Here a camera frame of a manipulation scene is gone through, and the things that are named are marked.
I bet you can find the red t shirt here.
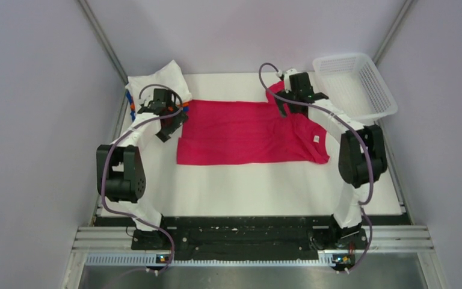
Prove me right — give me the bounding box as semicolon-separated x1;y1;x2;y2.
176;93;330;166

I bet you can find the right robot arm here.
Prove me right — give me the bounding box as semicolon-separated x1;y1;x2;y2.
267;69;387;248

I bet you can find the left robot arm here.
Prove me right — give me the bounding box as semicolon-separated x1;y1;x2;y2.
96;84;188;250

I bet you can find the blue floral folded t shirt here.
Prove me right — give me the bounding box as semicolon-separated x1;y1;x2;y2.
125;90;189;120

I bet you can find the orange folded t shirt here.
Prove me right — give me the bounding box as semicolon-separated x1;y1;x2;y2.
129;102;189;114

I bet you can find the white folded t shirt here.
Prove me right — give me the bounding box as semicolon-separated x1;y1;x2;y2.
125;60;193;111

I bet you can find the white plastic basket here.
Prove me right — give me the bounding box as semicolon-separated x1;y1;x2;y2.
312;53;398;123

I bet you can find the left aluminium frame post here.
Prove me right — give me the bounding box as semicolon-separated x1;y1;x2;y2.
76;0;128;84

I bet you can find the aluminium frame post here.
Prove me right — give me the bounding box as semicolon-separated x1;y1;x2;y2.
76;0;128;84
372;0;417;66

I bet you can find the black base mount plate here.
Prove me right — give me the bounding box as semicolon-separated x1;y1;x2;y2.
94;216;409;263

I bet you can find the right aluminium frame post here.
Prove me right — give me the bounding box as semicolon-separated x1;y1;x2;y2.
372;0;417;66

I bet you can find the white slotted cable duct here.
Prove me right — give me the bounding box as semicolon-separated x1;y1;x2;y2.
85;253;335;267

